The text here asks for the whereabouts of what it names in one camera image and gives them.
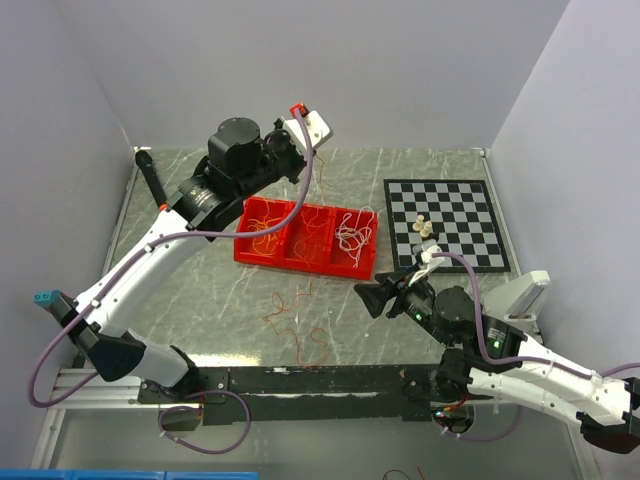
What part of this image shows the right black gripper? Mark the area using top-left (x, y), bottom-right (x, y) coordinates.
top-left (351, 263), bottom-right (452, 346)

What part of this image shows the white cable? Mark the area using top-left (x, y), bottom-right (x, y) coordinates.
top-left (334, 205), bottom-right (376, 269)

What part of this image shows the red cable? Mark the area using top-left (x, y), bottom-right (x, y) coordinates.
top-left (263, 154), bottom-right (331, 369)

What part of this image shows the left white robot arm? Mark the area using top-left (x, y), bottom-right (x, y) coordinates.
top-left (34, 107), bottom-right (318, 402)

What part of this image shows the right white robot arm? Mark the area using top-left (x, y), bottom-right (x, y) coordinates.
top-left (354, 272), bottom-right (639, 454)

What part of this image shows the red three-compartment tray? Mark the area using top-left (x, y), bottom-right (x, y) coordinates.
top-left (234, 204), bottom-right (378, 280)

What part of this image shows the cream chess piece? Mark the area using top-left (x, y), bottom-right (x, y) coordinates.
top-left (412, 215), bottom-right (425, 232)
top-left (420, 221), bottom-right (433, 238)

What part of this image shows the black white chessboard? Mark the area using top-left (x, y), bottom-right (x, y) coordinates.
top-left (384, 179), bottom-right (511, 273)

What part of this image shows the black orange-tipped marker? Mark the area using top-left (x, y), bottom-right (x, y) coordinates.
top-left (134, 150), bottom-right (167, 210)

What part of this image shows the white grey stand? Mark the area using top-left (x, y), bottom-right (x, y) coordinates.
top-left (484, 270), bottom-right (551, 322)

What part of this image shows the blue orange toy block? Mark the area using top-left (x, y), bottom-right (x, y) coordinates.
top-left (33, 290), bottom-right (61, 312)

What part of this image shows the blue bin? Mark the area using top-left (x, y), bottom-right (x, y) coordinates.
top-left (1, 469), bottom-right (259, 480)

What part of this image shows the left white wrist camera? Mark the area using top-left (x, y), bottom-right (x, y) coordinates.
top-left (282, 103), bottom-right (334, 154)

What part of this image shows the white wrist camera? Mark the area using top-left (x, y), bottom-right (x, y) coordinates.
top-left (282, 103), bottom-right (334, 154)
top-left (408, 239), bottom-right (444, 287)

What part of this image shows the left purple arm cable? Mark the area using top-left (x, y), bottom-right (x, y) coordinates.
top-left (26, 110), bottom-right (316, 409)

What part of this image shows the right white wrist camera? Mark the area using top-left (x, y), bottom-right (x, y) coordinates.
top-left (408, 239), bottom-right (444, 287)

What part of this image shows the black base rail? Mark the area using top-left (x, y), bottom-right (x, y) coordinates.
top-left (137, 364), bottom-right (477, 426)

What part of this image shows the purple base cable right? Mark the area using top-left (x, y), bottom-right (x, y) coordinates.
top-left (439, 399), bottom-right (526, 443)

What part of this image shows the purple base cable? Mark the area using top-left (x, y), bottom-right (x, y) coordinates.
top-left (439, 399), bottom-right (526, 443)
top-left (157, 389), bottom-right (252, 455)

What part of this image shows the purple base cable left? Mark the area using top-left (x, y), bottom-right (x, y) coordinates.
top-left (157, 389), bottom-right (252, 455)

